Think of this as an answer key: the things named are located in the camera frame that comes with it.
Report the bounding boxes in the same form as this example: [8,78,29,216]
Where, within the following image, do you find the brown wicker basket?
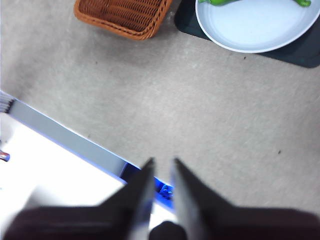
[73,0,174,41]

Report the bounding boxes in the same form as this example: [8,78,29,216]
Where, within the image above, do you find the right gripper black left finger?
[3,157,156,240]

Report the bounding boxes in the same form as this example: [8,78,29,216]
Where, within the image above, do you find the black flat tray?
[174,0,320,69]

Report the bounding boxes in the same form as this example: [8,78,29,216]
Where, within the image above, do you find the blue round plate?
[195,0,320,54]

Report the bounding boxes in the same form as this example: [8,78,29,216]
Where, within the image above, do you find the grey ribbed object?
[0,91,16,114]

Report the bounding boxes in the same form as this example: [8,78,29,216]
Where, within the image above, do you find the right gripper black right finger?
[171,157,320,240]

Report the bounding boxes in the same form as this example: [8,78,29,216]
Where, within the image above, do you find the small red and blue object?
[0,149,11,163]

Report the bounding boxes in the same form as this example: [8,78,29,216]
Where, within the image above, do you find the green pepper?
[198,0,312,8]

